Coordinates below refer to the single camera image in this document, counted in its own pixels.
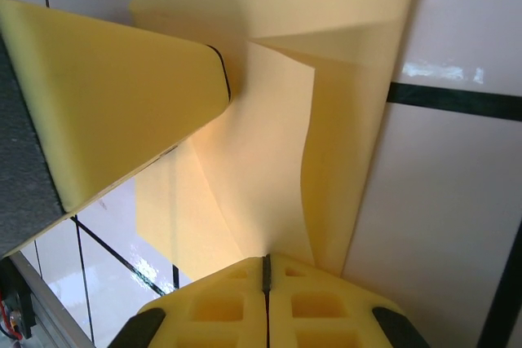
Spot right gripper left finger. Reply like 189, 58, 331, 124
108, 256, 268, 348

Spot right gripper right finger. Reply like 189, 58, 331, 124
267, 253, 429, 348

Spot aluminium mounting rail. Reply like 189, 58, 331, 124
10, 252, 97, 348

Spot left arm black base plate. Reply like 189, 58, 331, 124
0, 260, 33, 341

